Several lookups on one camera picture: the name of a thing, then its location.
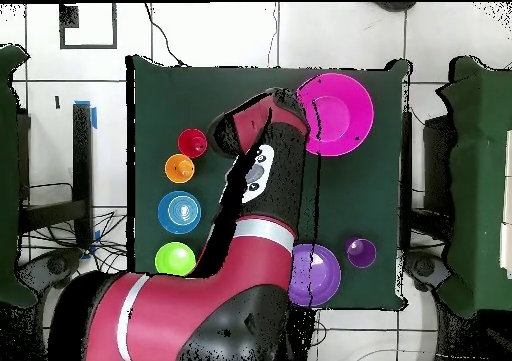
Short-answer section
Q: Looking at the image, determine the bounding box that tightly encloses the large pink plastic bowl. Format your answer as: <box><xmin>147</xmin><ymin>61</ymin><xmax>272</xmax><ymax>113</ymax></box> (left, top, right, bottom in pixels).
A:
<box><xmin>296</xmin><ymin>72</ymin><xmax>376</xmax><ymax>158</ymax></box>

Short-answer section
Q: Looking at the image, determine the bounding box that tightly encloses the orange plastic cup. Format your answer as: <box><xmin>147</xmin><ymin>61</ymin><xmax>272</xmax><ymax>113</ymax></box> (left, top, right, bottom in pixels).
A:
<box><xmin>164</xmin><ymin>153</ymin><xmax>196</xmax><ymax>185</ymax></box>

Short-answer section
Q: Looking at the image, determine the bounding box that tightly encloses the shallow light blue plastic bowl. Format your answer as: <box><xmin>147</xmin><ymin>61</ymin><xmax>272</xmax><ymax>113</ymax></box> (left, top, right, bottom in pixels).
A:
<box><xmin>157</xmin><ymin>190</ymin><xmax>202</xmax><ymax>235</ymax></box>

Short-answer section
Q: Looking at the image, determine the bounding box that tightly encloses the red plastic cup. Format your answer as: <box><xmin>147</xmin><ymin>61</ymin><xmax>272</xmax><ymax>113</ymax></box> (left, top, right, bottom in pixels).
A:
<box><xmin>177</xmin><ymin>127</ymin><xmax>208</xmax><ymax>159</ymax></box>

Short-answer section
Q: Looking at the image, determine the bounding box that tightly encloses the dark green tablecloth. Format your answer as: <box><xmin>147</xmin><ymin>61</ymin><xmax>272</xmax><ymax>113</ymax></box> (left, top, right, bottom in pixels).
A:
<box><xmin>125</xmin><ymin>54</ymin><xmax>413</xmax><ymax>312</ymax></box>

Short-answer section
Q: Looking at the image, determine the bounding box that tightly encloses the green plastic bowl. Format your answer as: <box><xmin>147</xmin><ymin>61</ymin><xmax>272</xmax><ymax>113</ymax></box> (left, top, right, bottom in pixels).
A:
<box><xmin>154</xmin><ymin>241</ymin><xmax>197</xmax><ymax>277</ymax></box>

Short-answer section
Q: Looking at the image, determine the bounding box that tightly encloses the purple plastic bowl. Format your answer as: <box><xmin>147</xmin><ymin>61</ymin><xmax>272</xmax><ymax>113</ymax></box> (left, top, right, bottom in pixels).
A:
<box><xmin>287</xmin><ymin>243</ymin><xmax>342</xmax><ymax>308</ymax></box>

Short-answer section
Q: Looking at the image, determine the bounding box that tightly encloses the purple plastic cup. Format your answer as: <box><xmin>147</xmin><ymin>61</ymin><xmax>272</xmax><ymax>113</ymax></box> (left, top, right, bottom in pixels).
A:
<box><xmin>344</xmin><ymin>236</ymin><xmax>378</xmax><ymax>269</ymax></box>

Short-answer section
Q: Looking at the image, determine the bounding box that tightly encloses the green cloth covered side table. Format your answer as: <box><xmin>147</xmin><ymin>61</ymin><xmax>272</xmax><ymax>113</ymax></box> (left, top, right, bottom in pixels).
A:
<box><xmin>0</xmin><ymin>43</ymin><xmax>37</xmax><ymax>308</ymax></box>
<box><xmin>435</xmin><ymin>55</ymin><xmax>512</xmax><ymax>318</ymax></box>

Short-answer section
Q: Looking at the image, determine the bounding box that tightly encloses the tangle of floor cables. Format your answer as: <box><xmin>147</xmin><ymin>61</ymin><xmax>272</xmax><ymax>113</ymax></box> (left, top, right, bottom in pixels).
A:
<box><xmin>19</xmin><ymin>210</ymin><xmax>129</xmax><ymax>276</ymax></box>

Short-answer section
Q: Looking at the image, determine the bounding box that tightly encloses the thin black floor cable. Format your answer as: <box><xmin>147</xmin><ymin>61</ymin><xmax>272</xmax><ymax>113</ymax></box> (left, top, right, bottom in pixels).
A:
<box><xmin>143</xmin><ymin>2</ymin><xmax>187</xmax><ymax>67</ymax></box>

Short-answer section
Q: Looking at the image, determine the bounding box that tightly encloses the dark square floor frame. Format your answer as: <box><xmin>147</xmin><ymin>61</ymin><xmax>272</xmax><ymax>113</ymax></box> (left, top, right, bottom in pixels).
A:
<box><xmin>58</xmin><ymin>2</ymin><xmax>118</xmax><ymax>50</ymax></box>

